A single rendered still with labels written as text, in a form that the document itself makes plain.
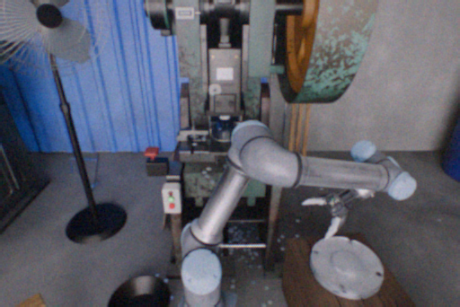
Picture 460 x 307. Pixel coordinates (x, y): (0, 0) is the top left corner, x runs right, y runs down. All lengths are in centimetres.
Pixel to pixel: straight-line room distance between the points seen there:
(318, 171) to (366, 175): 14
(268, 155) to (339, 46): 50
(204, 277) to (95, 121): 229
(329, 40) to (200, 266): 81
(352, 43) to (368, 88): 188
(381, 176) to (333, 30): 48
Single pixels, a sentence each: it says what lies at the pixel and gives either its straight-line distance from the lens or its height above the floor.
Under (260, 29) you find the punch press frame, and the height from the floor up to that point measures 126.
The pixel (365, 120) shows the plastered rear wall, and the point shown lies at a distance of 307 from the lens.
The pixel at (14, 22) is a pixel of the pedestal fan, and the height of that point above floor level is 127.
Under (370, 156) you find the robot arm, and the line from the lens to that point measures 101.
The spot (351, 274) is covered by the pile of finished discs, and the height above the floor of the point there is 39.
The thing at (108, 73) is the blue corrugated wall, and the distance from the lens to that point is 279.
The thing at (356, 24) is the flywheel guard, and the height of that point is 130.
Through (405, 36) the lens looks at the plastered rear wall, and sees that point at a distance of 298.
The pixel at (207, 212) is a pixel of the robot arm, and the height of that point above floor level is 78.
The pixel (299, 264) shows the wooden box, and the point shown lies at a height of 35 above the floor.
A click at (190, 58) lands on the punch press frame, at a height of 114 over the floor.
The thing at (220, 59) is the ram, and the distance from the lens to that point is 136.
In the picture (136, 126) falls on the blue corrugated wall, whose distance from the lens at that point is 288.
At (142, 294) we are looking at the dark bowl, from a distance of 177.
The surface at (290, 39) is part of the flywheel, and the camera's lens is 171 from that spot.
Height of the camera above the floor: 140
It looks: 29 degrees down
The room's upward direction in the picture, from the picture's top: straight up
